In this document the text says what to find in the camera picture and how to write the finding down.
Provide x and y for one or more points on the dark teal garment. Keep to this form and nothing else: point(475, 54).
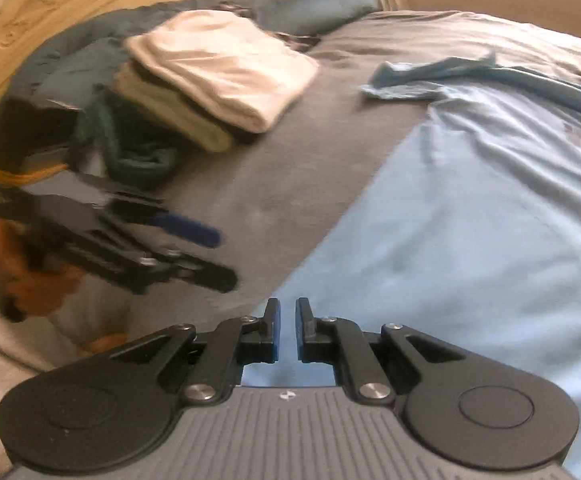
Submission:
point(130, 150)

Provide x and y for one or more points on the folded cream white shirt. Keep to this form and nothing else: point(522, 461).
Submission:
point(220, 65)

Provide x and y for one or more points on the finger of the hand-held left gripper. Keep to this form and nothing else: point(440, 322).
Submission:
point(210, 277)
point(190, 230)

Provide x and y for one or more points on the light blue printed t-shirt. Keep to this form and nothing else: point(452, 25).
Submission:
point(445, 235)

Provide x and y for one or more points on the person's left hand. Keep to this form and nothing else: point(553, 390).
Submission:
point(35, 285)

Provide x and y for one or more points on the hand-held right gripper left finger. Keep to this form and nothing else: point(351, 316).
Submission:
point(274, 335)

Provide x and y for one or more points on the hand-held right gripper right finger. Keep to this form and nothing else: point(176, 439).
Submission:
point(299, 335)

